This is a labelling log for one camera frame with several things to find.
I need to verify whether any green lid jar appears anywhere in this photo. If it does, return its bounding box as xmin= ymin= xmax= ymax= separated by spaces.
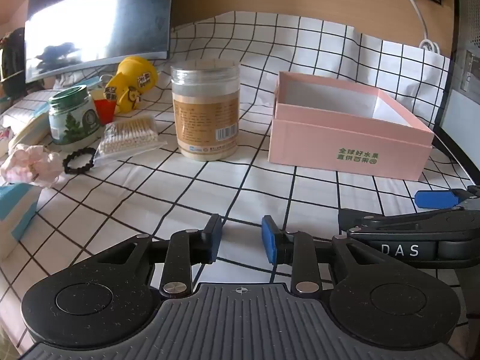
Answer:
xmin=48 ymin=85 xmax=106 ymax=147

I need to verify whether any white power cable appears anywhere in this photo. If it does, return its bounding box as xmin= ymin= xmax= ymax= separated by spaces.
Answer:
xmin=390 ymin=0 xmax=430 ymax=43

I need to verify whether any blue white tissue pack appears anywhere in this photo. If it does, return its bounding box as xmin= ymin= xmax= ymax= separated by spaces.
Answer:
xmin=0 ymin=184 xmax=42 ymax=260

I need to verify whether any white black checked tablecloth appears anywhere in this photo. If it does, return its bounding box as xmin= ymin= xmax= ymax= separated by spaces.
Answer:
xmin=0 ymin=10 xmax=478 ymax=360

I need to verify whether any clear jar with tan label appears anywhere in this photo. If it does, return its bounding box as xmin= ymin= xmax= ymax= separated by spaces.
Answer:
xmin=170 ymin=59 xmax=241 ymax=161

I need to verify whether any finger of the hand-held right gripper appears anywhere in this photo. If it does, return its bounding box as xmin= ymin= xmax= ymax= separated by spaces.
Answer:
xmin=337 ymin=206 xmax=466 ymax=234
xmin=414 ymin=185 xmax=480 ymax=209

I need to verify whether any yellow toy cup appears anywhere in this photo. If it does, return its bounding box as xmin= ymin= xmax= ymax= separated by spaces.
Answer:
xmin=104 ymin=55 xmax=159 ymax=113

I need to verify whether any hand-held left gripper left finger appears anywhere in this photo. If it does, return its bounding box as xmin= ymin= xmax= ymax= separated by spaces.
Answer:
xmin=95 ymin=214 xmax=223 ymax=298

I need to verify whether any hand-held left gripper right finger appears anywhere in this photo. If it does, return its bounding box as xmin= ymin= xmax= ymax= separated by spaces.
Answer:
xmin=261 ymin=215 xmax=376 ymax=296

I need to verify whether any black bead bracelet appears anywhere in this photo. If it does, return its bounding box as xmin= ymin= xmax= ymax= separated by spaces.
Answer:
xmin=62 ymin=148 xmax=99 ymax=175

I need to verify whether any white striped packet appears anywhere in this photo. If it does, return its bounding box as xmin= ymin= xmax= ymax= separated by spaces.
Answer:
xmin=0 ymin=97 xmax=54 ymax=151

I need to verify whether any dark computer monitor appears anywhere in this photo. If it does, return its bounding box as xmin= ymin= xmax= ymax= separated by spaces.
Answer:
xmin=24 ymin=0 xmax=176 ymax=84

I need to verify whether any black computer case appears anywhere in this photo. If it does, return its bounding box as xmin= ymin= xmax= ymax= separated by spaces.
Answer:
xmin=438 ymin=0 xmax=480 ymax=167

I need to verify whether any pink cardboard box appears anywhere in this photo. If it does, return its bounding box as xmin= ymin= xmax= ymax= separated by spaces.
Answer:
xmin=268 ymin=70 xmax=436 ymax=183

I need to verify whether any bag of cotton swabs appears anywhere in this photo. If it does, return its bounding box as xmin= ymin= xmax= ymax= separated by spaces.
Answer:
xmin=92 ymin=116 xmax=169 ymax=166

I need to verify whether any small red cup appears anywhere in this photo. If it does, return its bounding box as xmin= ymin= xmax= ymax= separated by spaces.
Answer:
xmin=92 ymin=97 xmax=115 ymax=125

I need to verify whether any dark bag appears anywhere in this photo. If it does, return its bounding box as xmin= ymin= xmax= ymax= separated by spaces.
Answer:
xmin=0 ymin=28 xmax=28 ymax=99

